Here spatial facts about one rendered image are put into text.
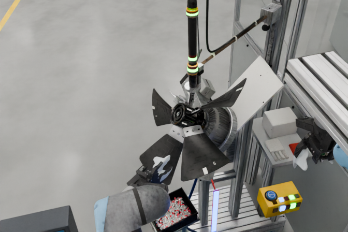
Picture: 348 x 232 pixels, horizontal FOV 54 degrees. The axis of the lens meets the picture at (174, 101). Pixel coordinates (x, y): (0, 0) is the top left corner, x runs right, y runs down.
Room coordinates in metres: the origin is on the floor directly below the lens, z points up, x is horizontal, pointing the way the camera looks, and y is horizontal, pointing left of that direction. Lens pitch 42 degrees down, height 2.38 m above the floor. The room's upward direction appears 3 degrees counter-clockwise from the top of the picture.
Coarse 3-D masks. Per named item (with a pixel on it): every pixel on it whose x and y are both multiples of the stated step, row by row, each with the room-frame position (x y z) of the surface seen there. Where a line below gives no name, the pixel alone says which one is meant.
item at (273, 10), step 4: (268, 4) 1.60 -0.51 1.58; (272, 4) 1.60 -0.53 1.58; (276, 4) 1.60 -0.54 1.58; (280, 4) 1.59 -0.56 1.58; (264, 8) 1.56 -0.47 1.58; (268, 8) 1.56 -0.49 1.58; (272, 8) 1.56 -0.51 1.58; (276, 8) 1.55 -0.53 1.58; (280, 8) 1.57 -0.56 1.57; (260, 12) 1.56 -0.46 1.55; (264, 12) 1.55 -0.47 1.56; (268, 12) 1.53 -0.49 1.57; (272, 12) 1.52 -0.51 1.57; (276, 12) 1.54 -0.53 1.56; (280, 12) 1.57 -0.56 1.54; (260, 16) 1.56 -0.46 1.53; (268, 16) 1.53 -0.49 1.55; (272, 16) 1.52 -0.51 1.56; (276, 16) 1.54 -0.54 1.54; (280, 16) 1.58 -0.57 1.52; (264, 20) 1.55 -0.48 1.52; (268, 20) 1.53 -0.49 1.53; (272, 20) 1.52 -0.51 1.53; (276, 20) 1.55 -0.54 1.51
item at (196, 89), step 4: (200, 64) 1.16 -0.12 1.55; (200, 68) 1.14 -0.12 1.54; (200, 72) 1.13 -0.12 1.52; (200, 76) 1.14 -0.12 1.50; (200, 80) 1.14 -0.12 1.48; (184, 84) 1.14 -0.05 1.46; (188, 84) 1.14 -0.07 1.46; (200, 84) 1.13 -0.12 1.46; (188, 88) 1.11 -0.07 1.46; (192, 88) 1.11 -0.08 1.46; (196, 88) 1.11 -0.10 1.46; (200, 88) 1.11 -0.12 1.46; (192, 92) 1.09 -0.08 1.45
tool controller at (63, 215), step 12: (24, 216) 0.69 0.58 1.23; (36, 216) 0.69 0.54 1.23; (48, 216) 0.68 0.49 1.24; (60, 216) 0.68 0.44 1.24; (72, 216) 0.71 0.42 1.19; (0, 228) 0.64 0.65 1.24; (12, 228) 0.64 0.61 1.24; (24, 228) 0.63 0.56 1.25; (36, 228) 0.63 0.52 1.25; (48, 228) 0.63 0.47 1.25; (60, 228) 0.63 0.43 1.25; (72, 228) 0.66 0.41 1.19
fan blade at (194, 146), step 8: (192, 136) 1.09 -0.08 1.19; (200, 136) 1.08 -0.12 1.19; (184, 144) 1.05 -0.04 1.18; (192, 144) 1.04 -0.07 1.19; (200, 144) 1.03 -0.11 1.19; (208, 144) 1.03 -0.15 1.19; (184, 152) 1.00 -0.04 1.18; (192, 152) 0.99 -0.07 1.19; (200, 152) 0.99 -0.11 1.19; (208, 152) 0.98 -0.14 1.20; (216, 152) 0.97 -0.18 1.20; (184, 160) 0.96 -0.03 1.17; (192, 160) 0.95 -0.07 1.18; (200, 160) 0.94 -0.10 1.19; (208, 160) 0.94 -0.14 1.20; (216, 160) 0.93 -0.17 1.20; (224, 160) 0.92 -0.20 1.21; (184, 168) 0.92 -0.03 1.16; (192, 168) 0.91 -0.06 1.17; (200, 168) 0.90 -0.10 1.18; (208, 168) 0.90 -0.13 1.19; (216, 168) 0.89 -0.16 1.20; (184, 176) 0.89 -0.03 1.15; (192, 176) 0.88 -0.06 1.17; (200, 176) 0.87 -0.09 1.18
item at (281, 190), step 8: (280, 184) 0.88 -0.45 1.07; (288, 184) 0.87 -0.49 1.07; (264, 192) 0.84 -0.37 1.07; (280, 192) 0.84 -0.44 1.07; (288, 192) 0.83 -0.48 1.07; (296, 192) 0.83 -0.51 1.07; (264, 200) 0.80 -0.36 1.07; (288, 200) 0.79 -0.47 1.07; (296, 200) 0.79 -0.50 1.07; (264, 208) 0.79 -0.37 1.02; (272, 208) 0.77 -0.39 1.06; (296, 208) 0.79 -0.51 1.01
